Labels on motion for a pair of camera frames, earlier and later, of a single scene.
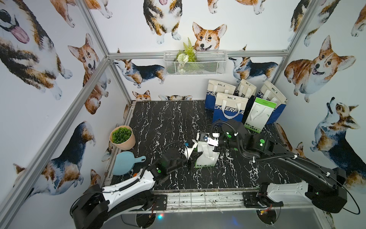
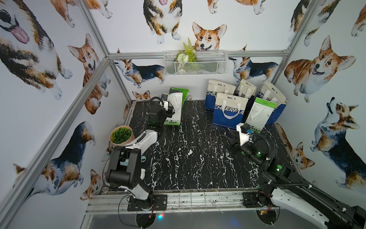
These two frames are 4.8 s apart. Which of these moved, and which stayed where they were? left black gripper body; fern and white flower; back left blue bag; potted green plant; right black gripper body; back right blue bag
Moved: right black gripper body; left black gripper body
Stayed: fern and white flower; back right blue bag; potted green plant; back left blue bag
